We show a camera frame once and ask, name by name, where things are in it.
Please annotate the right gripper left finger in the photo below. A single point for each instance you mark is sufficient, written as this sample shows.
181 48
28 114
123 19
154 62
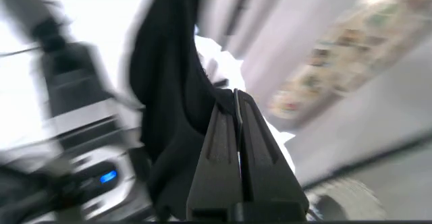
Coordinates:
216 170

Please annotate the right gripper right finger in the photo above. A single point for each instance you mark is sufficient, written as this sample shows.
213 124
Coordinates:
266 176

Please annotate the black garment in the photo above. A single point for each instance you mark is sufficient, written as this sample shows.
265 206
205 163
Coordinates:
168 82

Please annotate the cream printed garment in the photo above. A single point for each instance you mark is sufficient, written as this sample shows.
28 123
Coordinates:
354 48

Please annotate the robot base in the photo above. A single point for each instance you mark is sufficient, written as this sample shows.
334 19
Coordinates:
81 82

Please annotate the white laundry basket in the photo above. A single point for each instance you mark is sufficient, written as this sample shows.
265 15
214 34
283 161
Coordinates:
351 193

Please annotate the white curtain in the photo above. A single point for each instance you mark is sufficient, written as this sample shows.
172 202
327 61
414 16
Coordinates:
270 31

